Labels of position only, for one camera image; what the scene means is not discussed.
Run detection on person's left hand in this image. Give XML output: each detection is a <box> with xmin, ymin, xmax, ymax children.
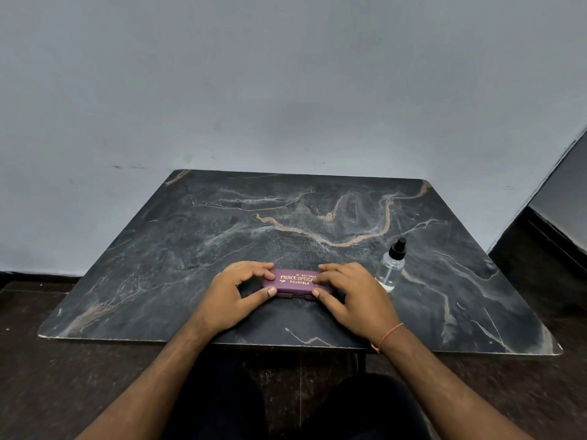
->
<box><xmin>190</xmin><ymin>260</ymin><xmax>278</xmax><ymax>340</ymax></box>

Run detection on person's right forearm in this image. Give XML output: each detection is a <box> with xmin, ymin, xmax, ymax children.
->
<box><xmin>378</xmin><ymin>324</ymin><xmax>535</xmax><ymax>440</ymax></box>

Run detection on person's black trousers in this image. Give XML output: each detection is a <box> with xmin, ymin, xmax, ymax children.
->
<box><xmin>160</xmin><ymin>348</ymin><xmax>432</xmax><ymax>440</ymax></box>

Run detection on black skirting board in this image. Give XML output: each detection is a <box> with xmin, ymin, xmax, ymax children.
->
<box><xmin>522</xmin><ymin>205</ymin><xmax>587</xmax><ymax>273</ymax></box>
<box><xmin>0</xmin><ymin>271</ymin><xmax>86</xmax><ymax>294</ymax></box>

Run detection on clear spray bottle black cap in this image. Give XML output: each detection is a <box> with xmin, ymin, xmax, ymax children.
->
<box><xmin>375</xmin><ymin>237</ymin><xmax>408</xmax><ymax>294</ymax></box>

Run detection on orange thread bracelet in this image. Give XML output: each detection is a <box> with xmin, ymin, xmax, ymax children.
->
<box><xmin>370</xmin><ymin>322</ymin><xmax>405</xmax><ymax>354</ymax></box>

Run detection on person's left forearm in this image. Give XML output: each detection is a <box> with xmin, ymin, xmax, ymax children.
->
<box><xmin>75</xmin><ymin>320</ymin><xmax>221</xmax><ymax>440</ymax></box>

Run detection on person's right hand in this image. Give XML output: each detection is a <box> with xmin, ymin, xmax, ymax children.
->
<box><xmin>311</xmin><ymin>262</ymin><xmax>404</xmax><ymax>349</ymax></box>

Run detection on maroon glasses case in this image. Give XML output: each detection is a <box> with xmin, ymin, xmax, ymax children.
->
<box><xmin>262</xmin><ymin>268</ymin><xmax>324</xmax><ymax>300</ymax></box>

